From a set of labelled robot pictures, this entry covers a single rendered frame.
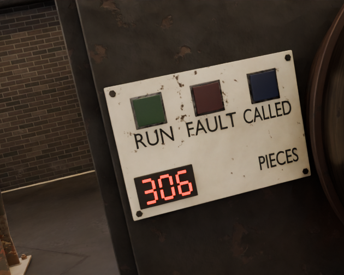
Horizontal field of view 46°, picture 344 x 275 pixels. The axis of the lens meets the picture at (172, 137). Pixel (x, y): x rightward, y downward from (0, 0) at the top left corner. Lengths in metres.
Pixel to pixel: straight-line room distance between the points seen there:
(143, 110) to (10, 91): 6.12
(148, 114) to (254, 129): 0.15
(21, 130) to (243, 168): 6.14
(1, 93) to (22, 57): 0.62
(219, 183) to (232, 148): 0.05
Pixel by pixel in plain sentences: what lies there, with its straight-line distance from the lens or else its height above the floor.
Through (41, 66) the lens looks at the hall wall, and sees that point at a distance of 6.55.
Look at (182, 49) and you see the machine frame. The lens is 0.55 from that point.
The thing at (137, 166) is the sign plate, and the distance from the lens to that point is 0.53.
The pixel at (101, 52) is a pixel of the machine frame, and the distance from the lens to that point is 0.54.
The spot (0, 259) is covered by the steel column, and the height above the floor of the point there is 0.21.
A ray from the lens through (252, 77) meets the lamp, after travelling 0.55.
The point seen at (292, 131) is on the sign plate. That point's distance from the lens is 0.59.
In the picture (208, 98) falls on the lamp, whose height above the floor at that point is 1.20.
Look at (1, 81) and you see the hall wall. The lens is 6.64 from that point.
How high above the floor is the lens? 1.24
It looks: 9 degrees down
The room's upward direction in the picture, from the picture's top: 12 degrees counter-clockwise
